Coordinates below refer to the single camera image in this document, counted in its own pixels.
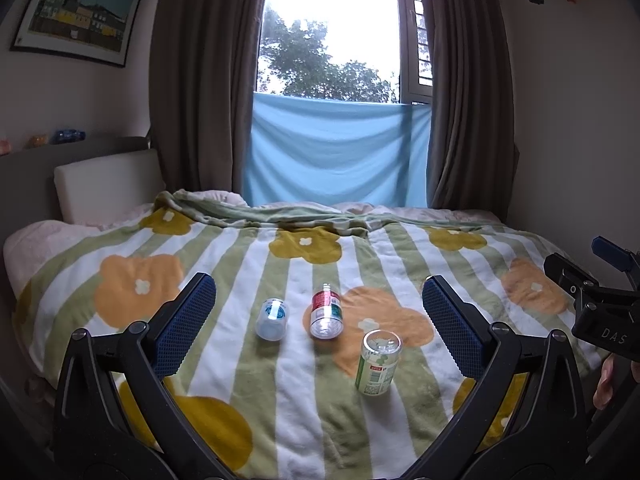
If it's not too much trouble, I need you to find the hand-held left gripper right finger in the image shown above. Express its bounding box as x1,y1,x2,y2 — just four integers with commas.
400,275,594,480

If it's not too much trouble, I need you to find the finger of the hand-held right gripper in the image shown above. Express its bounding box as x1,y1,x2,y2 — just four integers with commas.
591,236,640,286
543,253,598,306

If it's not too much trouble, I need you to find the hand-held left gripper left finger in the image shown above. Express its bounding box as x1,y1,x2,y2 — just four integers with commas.
50,272,236,480

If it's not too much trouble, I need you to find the clear cup with green label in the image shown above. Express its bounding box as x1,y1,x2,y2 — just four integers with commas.
354,329,403,397

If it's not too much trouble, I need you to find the clear cup with blue label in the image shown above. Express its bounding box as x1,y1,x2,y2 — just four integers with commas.
255,297,289,341

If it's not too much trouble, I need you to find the clear cup with red label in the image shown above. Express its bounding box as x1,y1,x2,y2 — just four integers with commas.
308,283,345,339

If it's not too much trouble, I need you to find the person's right hand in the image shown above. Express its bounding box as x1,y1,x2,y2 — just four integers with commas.
593,354,619,409

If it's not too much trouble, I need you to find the striped floral blanket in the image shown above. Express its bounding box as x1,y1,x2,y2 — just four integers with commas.
11,189,603,480

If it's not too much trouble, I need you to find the white headboard cushion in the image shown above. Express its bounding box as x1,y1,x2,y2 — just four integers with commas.
53,148,169,225

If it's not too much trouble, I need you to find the pale pink pillow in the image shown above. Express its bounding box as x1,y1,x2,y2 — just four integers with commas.
2,202,157,306

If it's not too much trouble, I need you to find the brown curtain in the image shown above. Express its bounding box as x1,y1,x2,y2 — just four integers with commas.
419,0,522,222
149,0,274,209

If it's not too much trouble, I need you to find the light blue cloth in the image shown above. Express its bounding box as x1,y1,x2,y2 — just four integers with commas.
241,92,434,209

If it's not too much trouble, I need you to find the grey headboard shelf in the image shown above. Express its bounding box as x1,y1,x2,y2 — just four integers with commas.
0,132,155,256

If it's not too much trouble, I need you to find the tree outside window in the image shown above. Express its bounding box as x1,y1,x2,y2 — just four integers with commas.
256,5,402,104

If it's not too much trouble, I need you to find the framed picture of houses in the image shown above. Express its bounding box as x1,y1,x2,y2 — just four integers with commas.
9,0,145,68

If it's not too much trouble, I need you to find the window frame with shutter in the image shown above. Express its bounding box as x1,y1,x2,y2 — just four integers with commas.
393,0,437,106

